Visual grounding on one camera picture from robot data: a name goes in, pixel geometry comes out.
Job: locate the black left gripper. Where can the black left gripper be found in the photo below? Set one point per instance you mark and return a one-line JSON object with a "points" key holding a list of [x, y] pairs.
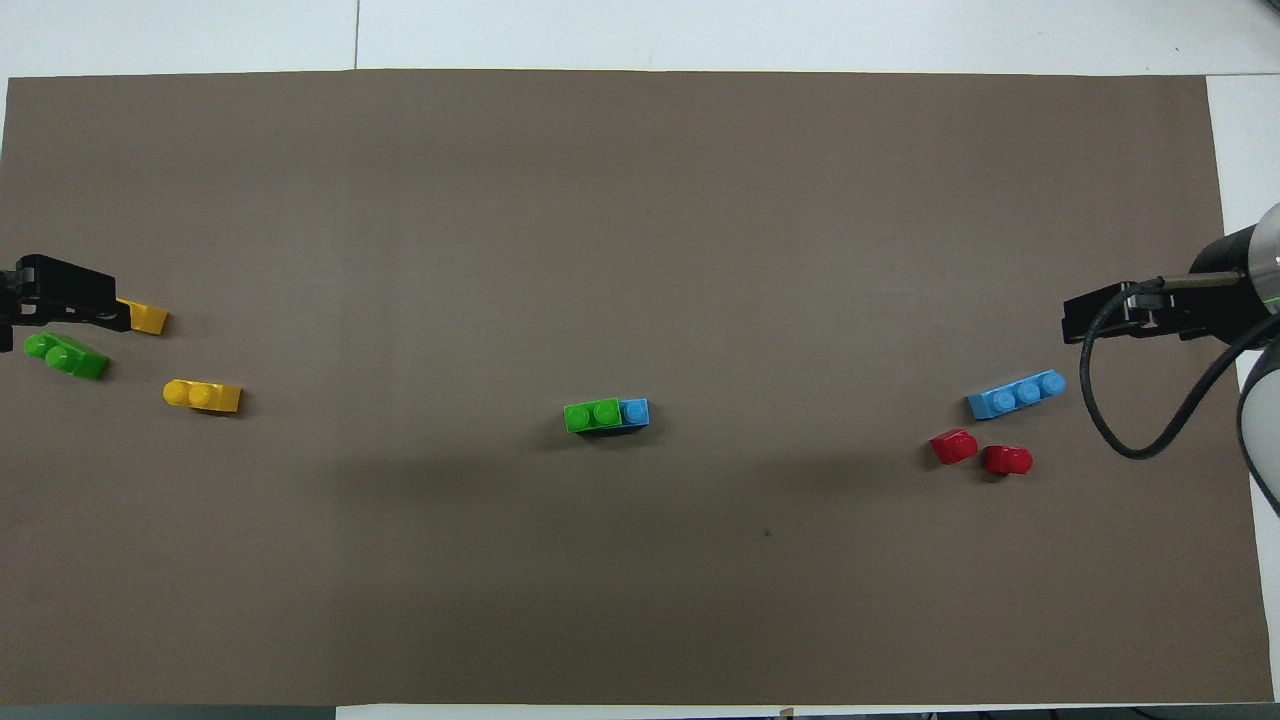
{"points": [[8, 300]]}

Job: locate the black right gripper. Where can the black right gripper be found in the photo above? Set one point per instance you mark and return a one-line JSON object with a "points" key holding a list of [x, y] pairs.
{"points": [[1215, 280]]}

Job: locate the blue three-stud toy brick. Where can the blue three-stud toy brick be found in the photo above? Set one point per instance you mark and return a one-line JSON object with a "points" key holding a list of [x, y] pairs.
{"points": [[636, 412], [1015, 394]]}

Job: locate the green two-stud toy brick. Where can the green two-stud toy brick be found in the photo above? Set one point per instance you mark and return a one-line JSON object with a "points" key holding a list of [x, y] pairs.
{"points": [[592, 415], [65, 355]]}

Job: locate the yellow two-stud toy brick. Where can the yellow two-stud toy brick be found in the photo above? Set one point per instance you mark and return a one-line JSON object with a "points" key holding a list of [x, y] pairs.
{"points": [[202, 396], [148, 319]]}

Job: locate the small red toy brick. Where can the small red toy brick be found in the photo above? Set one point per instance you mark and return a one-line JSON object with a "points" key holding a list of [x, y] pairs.
{"points": [[1008, 460], [955, 446]]}

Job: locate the brown table mat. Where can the brown table mat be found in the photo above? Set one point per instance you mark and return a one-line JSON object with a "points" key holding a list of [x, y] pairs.
{"points": [[600, 200]]}

